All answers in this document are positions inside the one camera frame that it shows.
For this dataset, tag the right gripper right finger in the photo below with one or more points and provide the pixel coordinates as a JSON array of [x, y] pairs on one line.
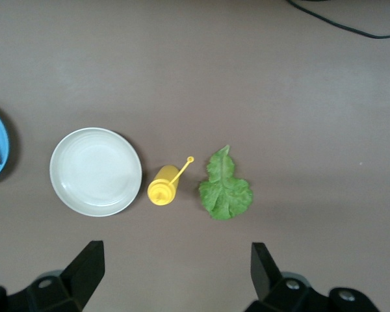
[[269, 286]]

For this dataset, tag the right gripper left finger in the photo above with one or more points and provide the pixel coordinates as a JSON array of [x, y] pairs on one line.
[[81, 276]]

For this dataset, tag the green lettuce leaf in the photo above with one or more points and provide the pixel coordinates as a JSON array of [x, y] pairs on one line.
[[226, 191]]

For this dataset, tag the yellow squeeze bottle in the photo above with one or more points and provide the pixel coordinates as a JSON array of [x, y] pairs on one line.
[[162, 191]]

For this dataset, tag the beige round plate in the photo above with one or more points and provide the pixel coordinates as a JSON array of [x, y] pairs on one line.
[[96, 172]]

